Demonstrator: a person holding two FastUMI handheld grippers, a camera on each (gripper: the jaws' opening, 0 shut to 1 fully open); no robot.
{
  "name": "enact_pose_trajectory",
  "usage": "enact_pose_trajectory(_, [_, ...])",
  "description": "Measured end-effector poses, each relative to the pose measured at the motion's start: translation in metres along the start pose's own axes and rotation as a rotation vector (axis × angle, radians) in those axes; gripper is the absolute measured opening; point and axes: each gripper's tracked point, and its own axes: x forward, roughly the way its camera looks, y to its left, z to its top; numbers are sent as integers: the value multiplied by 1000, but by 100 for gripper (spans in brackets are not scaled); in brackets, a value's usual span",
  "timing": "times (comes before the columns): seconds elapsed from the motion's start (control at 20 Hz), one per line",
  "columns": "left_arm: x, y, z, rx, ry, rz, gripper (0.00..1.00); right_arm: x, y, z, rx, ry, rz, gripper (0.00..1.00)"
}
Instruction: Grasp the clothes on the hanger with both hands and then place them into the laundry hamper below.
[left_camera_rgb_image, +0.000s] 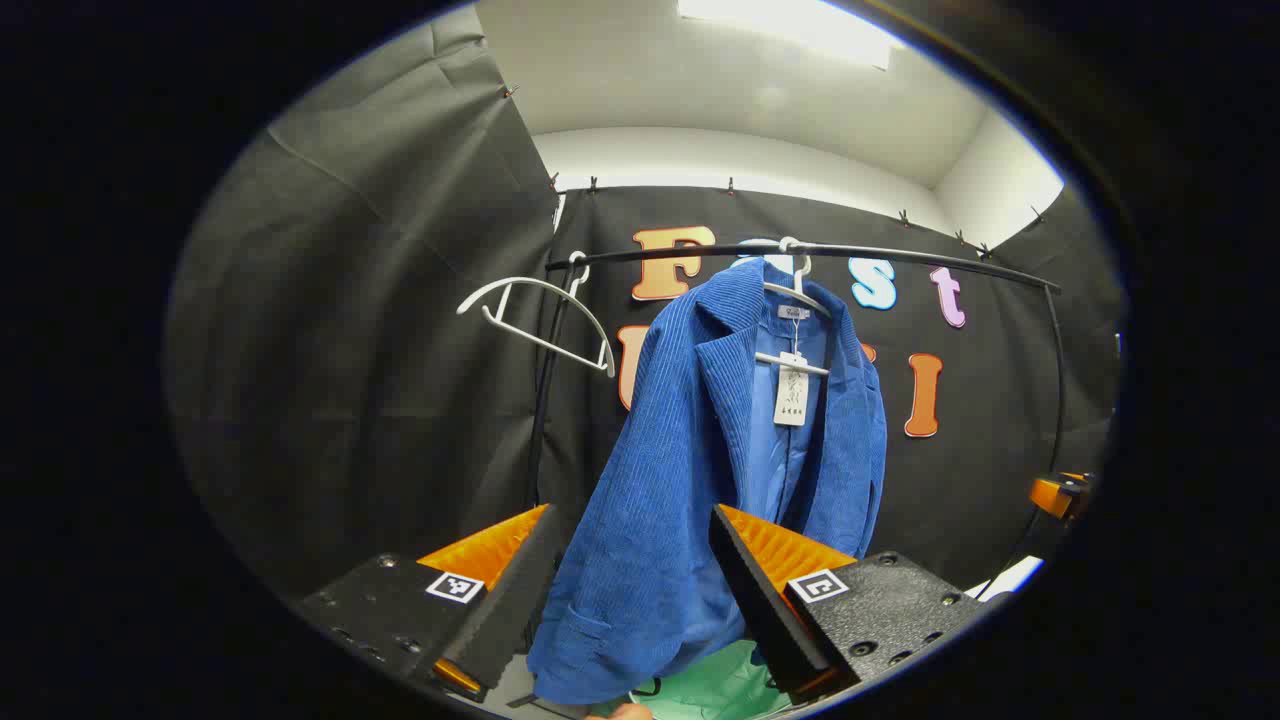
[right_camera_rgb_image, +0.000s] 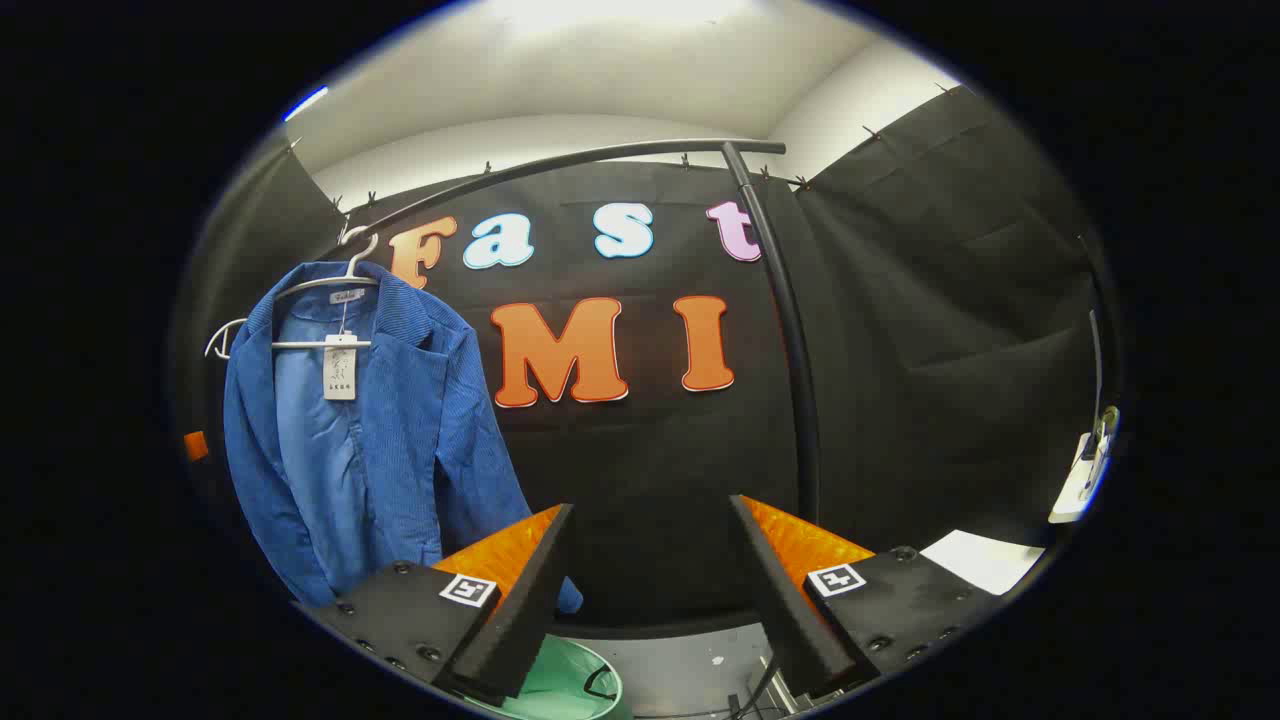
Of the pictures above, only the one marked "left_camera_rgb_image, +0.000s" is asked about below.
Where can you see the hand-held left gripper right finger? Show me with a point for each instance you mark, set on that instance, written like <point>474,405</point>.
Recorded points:
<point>765,600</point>

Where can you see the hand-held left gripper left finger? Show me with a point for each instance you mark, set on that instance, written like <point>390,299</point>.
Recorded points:
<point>515,600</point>

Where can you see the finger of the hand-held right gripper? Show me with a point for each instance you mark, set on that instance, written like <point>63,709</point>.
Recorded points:
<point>1050,495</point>

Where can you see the green fabric laundry hamper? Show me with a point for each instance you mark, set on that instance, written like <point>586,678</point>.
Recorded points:
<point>720,690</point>

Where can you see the white plastic hanger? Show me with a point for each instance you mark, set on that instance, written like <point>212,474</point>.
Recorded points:
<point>522,281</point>
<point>800,300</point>

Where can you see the black metal clothes rack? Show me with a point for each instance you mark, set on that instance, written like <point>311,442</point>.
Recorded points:
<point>900,253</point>

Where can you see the white paper hang tag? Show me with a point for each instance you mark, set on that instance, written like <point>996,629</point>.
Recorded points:
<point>791,395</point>

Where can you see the black backdrop cloth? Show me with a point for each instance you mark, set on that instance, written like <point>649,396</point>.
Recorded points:
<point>350,350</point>

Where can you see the row of small backdrop clips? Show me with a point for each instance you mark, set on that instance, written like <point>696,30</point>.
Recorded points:
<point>730,187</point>

